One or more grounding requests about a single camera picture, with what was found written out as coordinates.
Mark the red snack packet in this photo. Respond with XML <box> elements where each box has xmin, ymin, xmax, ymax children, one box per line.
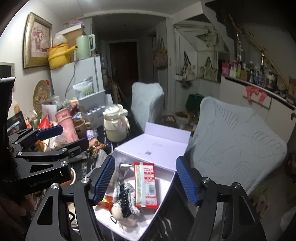
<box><xmin>97</xmin><ymin>195</ymin><xmax>113</xmax><ymax>211</ymax></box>

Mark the purple snack packet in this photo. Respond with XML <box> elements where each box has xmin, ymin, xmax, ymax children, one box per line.
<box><xmin>109</xmin><ymin>163</ymin><xmax>132</xmax><ymax>188</ymax></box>

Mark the white owl plush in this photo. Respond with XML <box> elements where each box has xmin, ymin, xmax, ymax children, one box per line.
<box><xmin>111</xmin><ymin>202</ymin><xmax>136</xmax><ymax>227</ymax></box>

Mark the black white gingham scrunchie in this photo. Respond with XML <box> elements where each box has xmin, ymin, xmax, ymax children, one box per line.
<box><xmin>113</xmin><ymin>181</ymin><xmax>140</xmax><ymax>216</ymax></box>

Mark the red white packet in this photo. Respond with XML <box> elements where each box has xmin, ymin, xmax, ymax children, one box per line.
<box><xmin>133</xmin><ymin>162</ymin><xmax>159</xmax><ymax>209</ymax></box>

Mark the person left hand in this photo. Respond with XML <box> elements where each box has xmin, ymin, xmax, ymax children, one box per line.
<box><xmin>1</xmin><ymin>194</ymin><xmax>35</xmax><ymax>233</ymax></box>

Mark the black printed box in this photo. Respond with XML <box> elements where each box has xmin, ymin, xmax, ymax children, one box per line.
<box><xmin>7</xmin><ymin>111</ymin><xmax>27</xmax><ymax>136</ymax></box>

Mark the red foil bag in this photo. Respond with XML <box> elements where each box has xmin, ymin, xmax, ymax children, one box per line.
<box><xmin>38</xmin><ymin>114</ymin><xmax>50</xmax><ymax>129</ymax></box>

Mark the brown ceramic mug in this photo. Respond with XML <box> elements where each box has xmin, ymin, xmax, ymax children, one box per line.
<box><xmin>74</xmin><ymin>119</ymin><xmax>91</xmax><ymax>138</ymax></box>

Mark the colourful candy wrapper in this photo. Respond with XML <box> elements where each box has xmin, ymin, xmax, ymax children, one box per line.
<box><xmin>88</xmin><ymin>138</ymin><xmax>107</xmax><ymax>159</ymax></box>

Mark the pink cup stack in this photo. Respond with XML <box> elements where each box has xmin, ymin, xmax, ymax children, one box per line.
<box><xmin>55</xmin><ymin>108</ymin><xmax>79</xmax><ymax>143</ymax></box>

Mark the white cardboard bottle box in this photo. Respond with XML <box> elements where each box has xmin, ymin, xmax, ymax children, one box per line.
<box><xmin>78</xmin><ymin>90</ymin><xmax>109</xmax><ymax>130</ymax></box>

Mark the cream thermos jug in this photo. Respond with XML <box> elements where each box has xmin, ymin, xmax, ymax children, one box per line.
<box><xmin>103</xmin><ymin>104</ymin><xmax>130</xmax><ymax>143</ymax></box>

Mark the white mini fridge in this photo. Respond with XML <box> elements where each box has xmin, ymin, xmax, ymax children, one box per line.
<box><xmin>50</xmin><ymin>56</ymin><xmax>104</xmax><ymax>101</ymax></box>

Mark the open lavender gift box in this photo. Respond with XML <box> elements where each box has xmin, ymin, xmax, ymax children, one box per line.
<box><xmin>94</xmin><ymin>123</ymin><xmax>190</xmax><ymax>240</ymax></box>

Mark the yellow enamel pot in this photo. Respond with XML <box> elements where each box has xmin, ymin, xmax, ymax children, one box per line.
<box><xmin>48</xmin><ymin>44</ymin><xmax>78</xmax><ymax>70</ymax></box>

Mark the framed picture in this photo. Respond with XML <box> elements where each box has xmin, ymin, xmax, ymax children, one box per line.
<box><xmin>23</xmin><ymin>12</ymin><xmax>52</xmax><ymax>69</ymax></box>

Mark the green electric kettle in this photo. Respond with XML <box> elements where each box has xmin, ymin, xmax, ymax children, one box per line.
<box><xmin>76</xmin><ymin>34</ymin><xmax>96</xmax><ymax>60</ymax></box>

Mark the dark green bag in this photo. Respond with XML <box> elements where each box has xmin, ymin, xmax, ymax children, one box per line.
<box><xmin>185</xmin><ymin>93</ymin><xmax>204</xmax><ymax>114</ymax></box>

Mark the brown hanging bag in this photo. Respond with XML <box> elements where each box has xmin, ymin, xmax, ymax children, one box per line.
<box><xmin>153</xmin><ymin>38</ymin><xmax>168</xmax><ymax>70</ymax></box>

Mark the pink bow ribbon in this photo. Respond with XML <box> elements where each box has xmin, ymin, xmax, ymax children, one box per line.
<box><xmin>245</xmin><ymin>86</ymin><xmax>267</xmax><ymax>104</ymax></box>

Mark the cardboard box on counter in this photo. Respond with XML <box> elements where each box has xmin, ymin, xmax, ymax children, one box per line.
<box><xmin>286</xmin><ymin>78</ymin><xmax>296</xmax><ymax>105</ymax></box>

